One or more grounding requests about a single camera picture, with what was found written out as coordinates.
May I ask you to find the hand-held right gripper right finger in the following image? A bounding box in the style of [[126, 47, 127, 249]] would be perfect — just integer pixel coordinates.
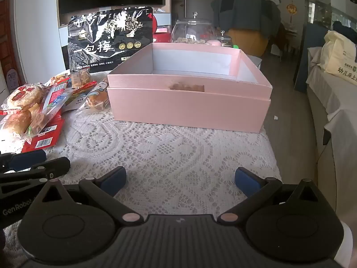
[[218, 167, 321, 225]]

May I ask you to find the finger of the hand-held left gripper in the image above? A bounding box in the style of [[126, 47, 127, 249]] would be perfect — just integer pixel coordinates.
[[0, 149, 46, 174], [0, 157, 71, 199]]

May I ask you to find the long red white packet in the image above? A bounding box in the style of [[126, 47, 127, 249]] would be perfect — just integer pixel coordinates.
[[39, 85, 74, 126]]

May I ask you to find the pink cardboard box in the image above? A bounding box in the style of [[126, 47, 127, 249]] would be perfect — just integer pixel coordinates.
[[107, 42, 272, 133]]

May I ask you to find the large glass jar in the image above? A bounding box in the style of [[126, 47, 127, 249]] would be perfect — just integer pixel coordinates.
[[171, 12, 218, 45]]

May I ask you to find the cartoon bread packet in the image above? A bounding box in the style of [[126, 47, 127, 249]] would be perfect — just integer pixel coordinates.
[[84, 81, 110, 111]]

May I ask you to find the white lace tablecloth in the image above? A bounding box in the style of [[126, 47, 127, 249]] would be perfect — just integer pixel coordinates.
[[0, 70, 282, 257]]

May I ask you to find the yellow green pastry packet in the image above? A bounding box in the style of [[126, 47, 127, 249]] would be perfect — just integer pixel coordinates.
[[26, 105, 56, 137]]

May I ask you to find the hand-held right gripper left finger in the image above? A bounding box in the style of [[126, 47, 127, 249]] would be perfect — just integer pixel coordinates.
[[36, 166, 143, 226]]

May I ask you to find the white blue snack packet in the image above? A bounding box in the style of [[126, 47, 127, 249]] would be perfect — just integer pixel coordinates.
[[63, 88, 90, 112]]

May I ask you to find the beige cushion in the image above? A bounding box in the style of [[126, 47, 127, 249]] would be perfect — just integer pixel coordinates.
[[319, 30, 357, 88]]

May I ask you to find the small brown pastry packet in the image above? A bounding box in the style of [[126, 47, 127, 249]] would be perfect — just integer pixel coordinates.
[[71, 71, 91, 88]]

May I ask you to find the red barcode packet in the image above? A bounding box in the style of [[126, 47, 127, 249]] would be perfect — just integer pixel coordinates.
[[21, 117, 66, 154]]

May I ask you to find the brown wooden door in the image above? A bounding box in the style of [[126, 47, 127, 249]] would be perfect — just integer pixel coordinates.
[[0, 0, 19, 90]]

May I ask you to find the dark blue partition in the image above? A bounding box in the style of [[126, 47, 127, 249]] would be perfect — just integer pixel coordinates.
[[294, 24, 330, 92]]

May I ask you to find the bread bun packet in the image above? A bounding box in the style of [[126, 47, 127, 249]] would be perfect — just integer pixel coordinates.
[[0, 109, 32, 140]]

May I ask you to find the red orange snack packet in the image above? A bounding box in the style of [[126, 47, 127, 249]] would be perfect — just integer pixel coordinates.
[[45, 74, 71, 88]]

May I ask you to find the grey side table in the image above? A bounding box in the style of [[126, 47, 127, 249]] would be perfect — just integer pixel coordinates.
[[245, 54, 263, 70]]

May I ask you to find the round pastry clear packet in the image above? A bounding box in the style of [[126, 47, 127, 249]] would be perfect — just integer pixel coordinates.
[[1, 83, 45, 109]]

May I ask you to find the dark cloth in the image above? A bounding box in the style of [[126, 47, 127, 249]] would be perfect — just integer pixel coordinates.
[[332, 21, 357, 44]]

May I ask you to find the dark clothing pile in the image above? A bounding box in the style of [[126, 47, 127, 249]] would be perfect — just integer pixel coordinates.
[[210, 0, 282, 34]]

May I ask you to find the red gold wall ornament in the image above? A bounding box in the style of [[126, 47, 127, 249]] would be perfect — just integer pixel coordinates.
[[286, 3, 297, 23]]

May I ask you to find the black snack bag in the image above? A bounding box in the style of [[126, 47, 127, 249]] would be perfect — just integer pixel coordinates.
[[67, 6, 155, 73]]

